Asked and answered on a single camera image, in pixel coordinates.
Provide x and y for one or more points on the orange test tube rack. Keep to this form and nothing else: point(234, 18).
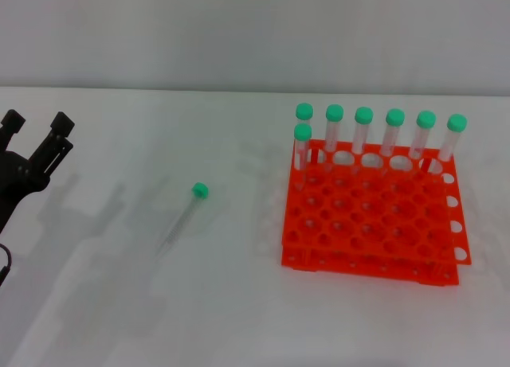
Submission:
point(370, 223)

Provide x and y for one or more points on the green-capped clear test tube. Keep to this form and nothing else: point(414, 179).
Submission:
point(200, 190)
point(334, 113)
point(426, 119)
point(395, 117)
point(304, 111)
point(363, 115)
point(456, 122)
point(303, 131)

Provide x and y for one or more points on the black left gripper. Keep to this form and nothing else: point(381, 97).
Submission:
point(16, 176)

